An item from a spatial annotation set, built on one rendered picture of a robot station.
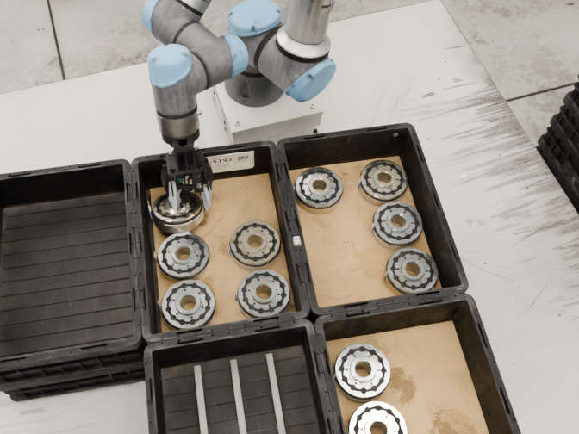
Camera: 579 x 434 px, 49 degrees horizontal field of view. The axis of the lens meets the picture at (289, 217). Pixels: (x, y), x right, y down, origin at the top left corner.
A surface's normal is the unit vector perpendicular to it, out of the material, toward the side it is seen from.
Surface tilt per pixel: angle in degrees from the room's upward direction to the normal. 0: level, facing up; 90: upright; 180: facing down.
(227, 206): 0
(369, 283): 0
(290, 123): 90
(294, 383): 0
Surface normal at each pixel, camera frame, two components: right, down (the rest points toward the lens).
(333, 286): 0.03, -0.50
